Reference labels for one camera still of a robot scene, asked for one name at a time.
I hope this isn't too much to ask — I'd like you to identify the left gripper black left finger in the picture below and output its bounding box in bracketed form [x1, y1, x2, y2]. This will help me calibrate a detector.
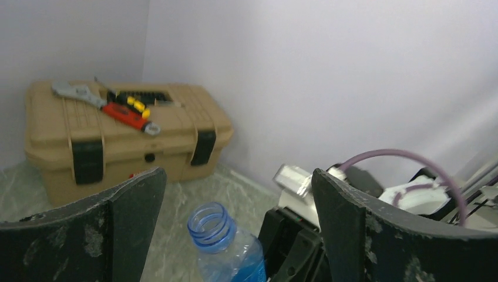
[1, 167, 167, 281]

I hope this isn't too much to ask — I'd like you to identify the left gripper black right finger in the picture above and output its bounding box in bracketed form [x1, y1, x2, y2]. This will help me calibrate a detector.
[312, 169, 497, 281]

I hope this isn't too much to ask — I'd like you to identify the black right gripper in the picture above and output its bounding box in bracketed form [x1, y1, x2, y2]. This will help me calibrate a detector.
[257, 165, 386, 282]

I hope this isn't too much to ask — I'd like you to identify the blue label water bottle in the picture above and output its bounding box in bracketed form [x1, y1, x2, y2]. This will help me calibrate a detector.
[187, 202, 268, 282]

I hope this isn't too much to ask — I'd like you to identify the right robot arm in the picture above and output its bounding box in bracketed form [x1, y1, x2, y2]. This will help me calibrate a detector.
[258, 164, 450, 281]

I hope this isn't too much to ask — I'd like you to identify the tan plastic toolbox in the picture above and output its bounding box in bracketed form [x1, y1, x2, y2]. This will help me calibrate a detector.
[25, 80, 234, 207]

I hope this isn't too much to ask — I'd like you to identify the yellow black screwdriver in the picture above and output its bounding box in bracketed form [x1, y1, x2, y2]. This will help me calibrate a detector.
[94, 77, 152, 120]

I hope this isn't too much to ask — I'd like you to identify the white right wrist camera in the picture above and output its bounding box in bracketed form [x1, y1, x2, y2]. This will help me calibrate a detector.
[273, 164, 321, 229]

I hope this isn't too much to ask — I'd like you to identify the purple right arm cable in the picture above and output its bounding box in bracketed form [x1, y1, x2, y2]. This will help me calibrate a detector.
[337, 149, 469, 227]

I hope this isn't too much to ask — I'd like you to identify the red-handled adjustable wrench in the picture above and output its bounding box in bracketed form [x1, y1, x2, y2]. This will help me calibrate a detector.
[51, 82, 161, 136]

